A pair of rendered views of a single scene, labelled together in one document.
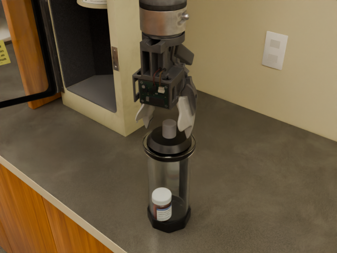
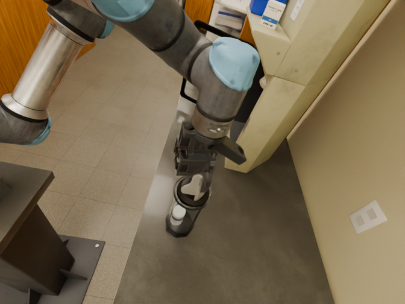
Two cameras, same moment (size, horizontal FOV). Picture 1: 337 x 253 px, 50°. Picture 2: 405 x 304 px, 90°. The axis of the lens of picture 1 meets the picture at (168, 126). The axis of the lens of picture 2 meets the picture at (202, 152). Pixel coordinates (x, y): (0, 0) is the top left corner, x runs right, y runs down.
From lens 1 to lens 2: 0.39 m
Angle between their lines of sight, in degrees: 33
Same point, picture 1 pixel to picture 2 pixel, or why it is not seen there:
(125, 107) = not seen: hidden behind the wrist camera
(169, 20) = (201, 122)
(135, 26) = (273, 116)
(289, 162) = (281, 286)
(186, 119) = (194, 190)
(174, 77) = (189, 160)
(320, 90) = (369, 280)
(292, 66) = (367, 241)
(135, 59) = (259, 134)
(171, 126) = not seen: hidden behind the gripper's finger
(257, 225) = (205, 286)
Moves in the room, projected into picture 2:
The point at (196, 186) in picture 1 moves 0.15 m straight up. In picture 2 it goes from (213, 228) to (226, 209)
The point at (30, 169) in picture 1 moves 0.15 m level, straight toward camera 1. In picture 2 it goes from (170, 139) to (151, 157)
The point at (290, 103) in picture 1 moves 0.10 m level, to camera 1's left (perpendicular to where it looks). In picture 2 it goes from (340, 259) to (318, 234)
